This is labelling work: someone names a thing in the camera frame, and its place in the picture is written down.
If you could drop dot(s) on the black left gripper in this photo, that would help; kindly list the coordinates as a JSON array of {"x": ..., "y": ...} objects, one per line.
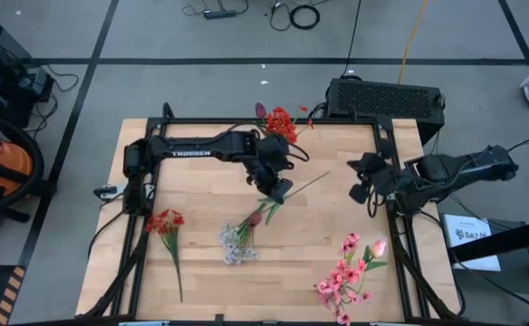
[{"x": 260, "y": 174}]

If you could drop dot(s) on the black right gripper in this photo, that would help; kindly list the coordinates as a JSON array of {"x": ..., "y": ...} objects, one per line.
[{"x": 387, "y": 181}]

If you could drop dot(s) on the dark red artificial tulip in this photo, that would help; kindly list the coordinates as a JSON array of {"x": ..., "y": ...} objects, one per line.
[
  {"x": 261, "y": 110},
  {"x": 256, "y": 219}
]

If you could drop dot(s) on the red artificial flower bunch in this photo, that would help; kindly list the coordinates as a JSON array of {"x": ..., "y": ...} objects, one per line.
[
  {"x": 165, "y": 224},
  {"x": 280, "y": 124}
]

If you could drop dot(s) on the pink artificial tulip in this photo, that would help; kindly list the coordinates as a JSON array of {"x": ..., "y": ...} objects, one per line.
[{"x": 377, "y": 248}]

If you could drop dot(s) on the white artificial flower bunch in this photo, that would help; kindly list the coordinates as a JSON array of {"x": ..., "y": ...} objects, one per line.
[{"x": 233, "y": 244}]

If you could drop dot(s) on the pink artificial flower bunch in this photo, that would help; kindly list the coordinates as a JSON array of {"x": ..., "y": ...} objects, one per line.
[{"x": 337, "y": 283}]

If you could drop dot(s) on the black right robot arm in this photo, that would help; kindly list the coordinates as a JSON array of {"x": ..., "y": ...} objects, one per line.
[{"x": 464, "y": 169}]

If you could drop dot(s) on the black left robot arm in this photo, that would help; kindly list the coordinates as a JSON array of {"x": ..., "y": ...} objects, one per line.
[{"x": 192, "y": 149}]

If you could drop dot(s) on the black computer case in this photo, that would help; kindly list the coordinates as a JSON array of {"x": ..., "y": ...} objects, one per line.
[{"x": 382, "y": 99}]

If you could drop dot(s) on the white paper sheet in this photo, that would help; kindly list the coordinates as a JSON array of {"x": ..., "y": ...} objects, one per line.
[{"x": 473, "y": 249}]

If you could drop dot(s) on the black metal stand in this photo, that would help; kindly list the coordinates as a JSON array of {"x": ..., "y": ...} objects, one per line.
[{"x": 509, "y": 240}]

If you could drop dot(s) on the black power strip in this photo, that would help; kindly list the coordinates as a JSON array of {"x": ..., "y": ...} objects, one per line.
[{"x": 219, "y": 14}]

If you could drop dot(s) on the orange black vacuum cleaner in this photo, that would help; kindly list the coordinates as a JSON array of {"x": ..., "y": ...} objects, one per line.
[{"x": 6, "y": 160}]

